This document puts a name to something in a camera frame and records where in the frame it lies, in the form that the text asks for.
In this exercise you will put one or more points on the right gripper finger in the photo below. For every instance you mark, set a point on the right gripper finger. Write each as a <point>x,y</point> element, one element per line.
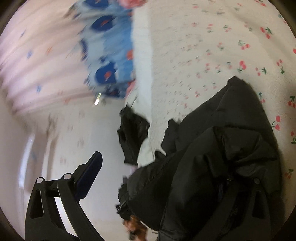
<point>43,221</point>

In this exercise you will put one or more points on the black puffer jacket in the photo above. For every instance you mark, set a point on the black puffer jacket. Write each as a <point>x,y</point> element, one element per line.
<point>220,177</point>

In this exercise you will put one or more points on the whale print curtain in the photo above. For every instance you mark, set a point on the whale print curtain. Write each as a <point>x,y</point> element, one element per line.
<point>57,51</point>

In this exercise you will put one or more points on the cherry print bed sheet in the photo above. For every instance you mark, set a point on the cherry print bed sheet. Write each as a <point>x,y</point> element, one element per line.
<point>199,45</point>

